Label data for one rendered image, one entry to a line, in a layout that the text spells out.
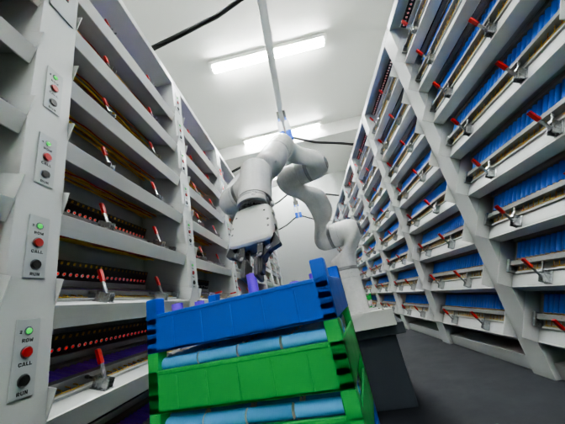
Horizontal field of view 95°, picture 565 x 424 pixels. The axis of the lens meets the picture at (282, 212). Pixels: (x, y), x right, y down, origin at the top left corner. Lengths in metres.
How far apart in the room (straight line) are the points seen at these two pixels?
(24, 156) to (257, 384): 0.62
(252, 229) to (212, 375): 0.26
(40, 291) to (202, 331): 0.36
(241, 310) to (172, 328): 0.12
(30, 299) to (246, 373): 0.43
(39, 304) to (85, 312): 0.11
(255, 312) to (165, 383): 0.17
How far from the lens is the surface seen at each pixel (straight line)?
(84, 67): 1.21
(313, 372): 0.38
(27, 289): 0.67
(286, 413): 0.41
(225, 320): 0.42
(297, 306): 0.37
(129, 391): 0.89
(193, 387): 0.46
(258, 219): 0.55
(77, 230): 0.78
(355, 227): 1.25
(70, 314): 0.74
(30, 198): 0.71
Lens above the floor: 0.43
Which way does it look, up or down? 19 degrees up
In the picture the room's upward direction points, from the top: 12 degrees counter-clockwise
